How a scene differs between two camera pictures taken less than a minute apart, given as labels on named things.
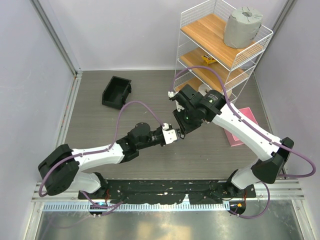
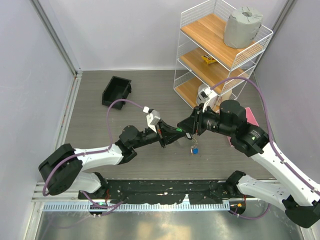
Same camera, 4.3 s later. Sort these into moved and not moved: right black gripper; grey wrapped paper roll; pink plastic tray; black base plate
Moved: right black gripper
Not moved: black base plate; pink plastic tray; grey wrapped paper roll
